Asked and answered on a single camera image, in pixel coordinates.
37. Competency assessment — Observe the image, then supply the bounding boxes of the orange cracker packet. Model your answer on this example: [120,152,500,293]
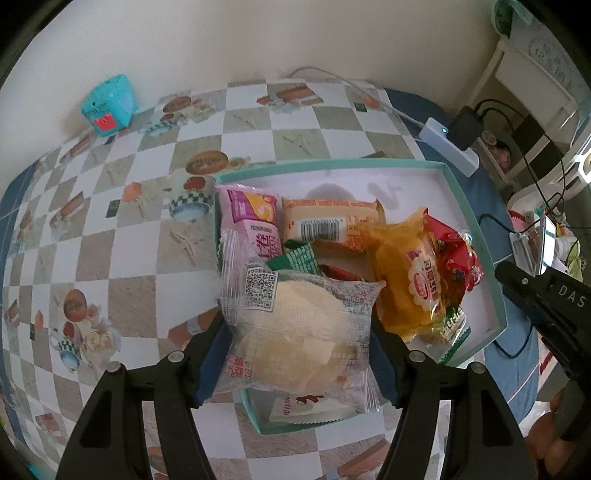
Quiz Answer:
[281,196,386,252]

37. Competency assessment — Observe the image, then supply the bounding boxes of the black charger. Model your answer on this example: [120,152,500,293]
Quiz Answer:
[449,106,485,151]

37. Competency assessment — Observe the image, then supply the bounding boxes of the dark green snack packet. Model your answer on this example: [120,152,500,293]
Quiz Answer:
[268,244,319,277]

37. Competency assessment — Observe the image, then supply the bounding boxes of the white power strip cable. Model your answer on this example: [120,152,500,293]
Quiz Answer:
[286,67,428,139]

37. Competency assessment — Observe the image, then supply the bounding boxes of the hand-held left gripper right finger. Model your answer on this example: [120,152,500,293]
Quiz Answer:
[369,318,527,480]

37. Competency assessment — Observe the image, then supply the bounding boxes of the clear bread packet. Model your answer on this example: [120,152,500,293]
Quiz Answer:
[217,231,387,414]

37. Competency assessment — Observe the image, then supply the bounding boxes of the red white crochet mat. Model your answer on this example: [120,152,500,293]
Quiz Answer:
[508,208,539,232]

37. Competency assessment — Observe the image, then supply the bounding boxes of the person's right hand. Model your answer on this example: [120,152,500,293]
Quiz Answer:
[526,388,583,480]

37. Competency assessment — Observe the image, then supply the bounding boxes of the black phone cable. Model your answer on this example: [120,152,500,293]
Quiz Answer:
[478,213,534,358]

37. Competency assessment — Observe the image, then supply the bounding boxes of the white wooden chair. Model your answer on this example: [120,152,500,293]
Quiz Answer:
[466,37,583,185]

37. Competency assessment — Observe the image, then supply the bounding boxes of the white lattice bed frame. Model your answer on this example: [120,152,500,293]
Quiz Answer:
[505,134,591,217]

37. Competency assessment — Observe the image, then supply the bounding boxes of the pile of small trinkets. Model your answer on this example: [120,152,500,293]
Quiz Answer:
[551,203,591,280]

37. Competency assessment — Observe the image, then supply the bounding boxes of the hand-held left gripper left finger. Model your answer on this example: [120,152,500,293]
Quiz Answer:
[55,310,232,480]

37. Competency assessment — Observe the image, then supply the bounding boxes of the black charger cable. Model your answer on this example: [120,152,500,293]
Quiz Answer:
[473,99,578,217]

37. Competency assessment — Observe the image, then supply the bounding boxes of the green white snack packet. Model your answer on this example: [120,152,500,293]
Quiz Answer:
[416,305,472,365]

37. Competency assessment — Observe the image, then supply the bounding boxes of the large red snack packet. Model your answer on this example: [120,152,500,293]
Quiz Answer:
[422,210,485,296]

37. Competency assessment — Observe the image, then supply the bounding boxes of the pink snack packet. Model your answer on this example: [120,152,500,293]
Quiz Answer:
[216,184,283,264]

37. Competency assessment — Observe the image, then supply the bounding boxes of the teal plastic toy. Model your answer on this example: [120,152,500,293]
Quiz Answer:
[81,74,137,137]

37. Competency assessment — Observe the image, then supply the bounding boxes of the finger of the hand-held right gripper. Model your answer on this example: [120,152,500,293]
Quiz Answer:
[494,261,551,320]

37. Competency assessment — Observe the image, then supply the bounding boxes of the teal cardboard box lid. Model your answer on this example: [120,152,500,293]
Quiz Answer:
[213,158,509,437]

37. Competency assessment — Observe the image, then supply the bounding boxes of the small red snack packet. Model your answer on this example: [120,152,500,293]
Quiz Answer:
[318,264,370,282]

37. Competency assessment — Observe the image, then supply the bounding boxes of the teal fabric decoration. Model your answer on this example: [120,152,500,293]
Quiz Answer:
[492,0,532,38]

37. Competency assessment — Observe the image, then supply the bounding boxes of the smartphone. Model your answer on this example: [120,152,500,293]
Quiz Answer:
[538,216,559,275]

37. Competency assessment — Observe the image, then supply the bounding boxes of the maroon white snack packet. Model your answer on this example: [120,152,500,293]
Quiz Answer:
[268,392,370,423]

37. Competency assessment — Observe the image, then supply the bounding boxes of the white power strip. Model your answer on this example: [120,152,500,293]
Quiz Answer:
[419,117,481,177]

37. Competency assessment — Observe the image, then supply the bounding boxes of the yellow snack packet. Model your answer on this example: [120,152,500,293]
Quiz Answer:
[373,207,467,342]

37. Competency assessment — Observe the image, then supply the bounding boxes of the checkered printed tablecloth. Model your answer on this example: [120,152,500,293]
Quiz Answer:
[0,78,467,480]

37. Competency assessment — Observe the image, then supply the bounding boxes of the white phone stand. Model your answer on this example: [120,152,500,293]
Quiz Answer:
[508,228,543,273]

